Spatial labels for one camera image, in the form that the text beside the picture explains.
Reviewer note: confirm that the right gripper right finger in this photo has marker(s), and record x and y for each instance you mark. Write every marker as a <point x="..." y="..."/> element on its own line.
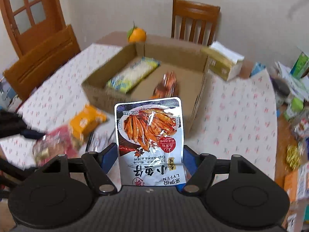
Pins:
<point x="201" y="168"/>

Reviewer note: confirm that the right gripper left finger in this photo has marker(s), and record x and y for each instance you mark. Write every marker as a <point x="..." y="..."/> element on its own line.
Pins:
<point x="96" y="165"/>

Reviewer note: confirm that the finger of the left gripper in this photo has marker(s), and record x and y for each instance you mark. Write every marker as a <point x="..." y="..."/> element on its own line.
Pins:
<point x="32" y="134"/>

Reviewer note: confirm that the dark clear jerky pouch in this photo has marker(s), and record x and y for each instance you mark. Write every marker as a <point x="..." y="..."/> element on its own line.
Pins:
<point x="100" y="138"/>

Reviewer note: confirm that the pink red snack packet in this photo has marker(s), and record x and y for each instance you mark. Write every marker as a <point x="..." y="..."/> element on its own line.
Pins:
<point x="58" y="141"/>

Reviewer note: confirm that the orange snack packet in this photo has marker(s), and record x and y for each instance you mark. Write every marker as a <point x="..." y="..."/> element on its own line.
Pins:
<point x="86" y="121"/>

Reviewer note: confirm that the white small fish snack pouch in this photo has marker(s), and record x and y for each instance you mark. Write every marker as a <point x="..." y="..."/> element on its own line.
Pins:
<point x="150" y="140"/>

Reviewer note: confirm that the brown orange crinkled snack bag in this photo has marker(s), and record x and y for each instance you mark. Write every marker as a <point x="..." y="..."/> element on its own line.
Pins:
<point x="167" y="87"/>

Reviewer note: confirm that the yellow blue fish strip pack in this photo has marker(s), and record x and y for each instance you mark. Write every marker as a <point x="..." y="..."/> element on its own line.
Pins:
<point x="129" y="77"/>

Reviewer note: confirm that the cherry print tablecloth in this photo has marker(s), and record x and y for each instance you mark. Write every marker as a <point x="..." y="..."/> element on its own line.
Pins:
<point x="235" y="117"/>

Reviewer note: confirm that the left wooden chair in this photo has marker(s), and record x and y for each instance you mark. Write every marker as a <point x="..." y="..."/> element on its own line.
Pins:
<point x="32" y="69"/>

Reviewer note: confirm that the wooden chair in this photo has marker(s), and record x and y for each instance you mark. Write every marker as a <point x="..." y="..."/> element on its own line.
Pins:
<point x="196" y="12"/>
<point x="32" y="69"/>

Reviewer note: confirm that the gold foil candies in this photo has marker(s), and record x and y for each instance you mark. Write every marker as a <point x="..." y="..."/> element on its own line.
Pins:
<point x="293" y="157"/>

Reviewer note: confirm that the orange white box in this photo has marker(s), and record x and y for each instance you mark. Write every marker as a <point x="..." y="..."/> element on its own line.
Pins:
<point x="296" y="184"/>

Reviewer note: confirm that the open cardboard box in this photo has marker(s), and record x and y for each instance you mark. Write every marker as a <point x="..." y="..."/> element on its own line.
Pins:
<point x="189" y="66"/>

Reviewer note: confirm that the gold tissue box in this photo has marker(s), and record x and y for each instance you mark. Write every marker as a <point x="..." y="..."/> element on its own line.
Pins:
<point x="222" y="61"/>

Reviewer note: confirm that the dark lid glass jar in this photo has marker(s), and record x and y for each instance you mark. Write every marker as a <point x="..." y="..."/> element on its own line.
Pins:
<point x="281" y="91"/>

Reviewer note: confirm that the green lid bottle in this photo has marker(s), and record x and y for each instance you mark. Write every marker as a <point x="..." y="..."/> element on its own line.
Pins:
<point x="293" y="109"/>

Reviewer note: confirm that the wooden glass door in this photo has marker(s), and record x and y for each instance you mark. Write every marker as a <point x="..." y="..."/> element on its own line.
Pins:
<point x="30" y="22"/>

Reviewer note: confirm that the light blue box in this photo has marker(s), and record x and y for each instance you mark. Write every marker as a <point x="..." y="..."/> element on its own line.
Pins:
<point x="258" y="67"/>

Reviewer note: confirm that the pile of papers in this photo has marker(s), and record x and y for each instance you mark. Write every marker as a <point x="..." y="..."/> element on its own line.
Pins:
<point x="298" y="87"/>

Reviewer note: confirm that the orange with green leaf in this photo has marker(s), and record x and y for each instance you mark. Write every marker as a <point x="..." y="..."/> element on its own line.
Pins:
<point x="136" y="34"/>

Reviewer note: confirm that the green white carton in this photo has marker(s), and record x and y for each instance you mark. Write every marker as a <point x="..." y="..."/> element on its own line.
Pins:
<point x="300" y="66"/>

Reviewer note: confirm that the far wooden chair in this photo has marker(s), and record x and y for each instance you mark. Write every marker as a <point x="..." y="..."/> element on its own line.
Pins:
<point x="196" y="12"/>

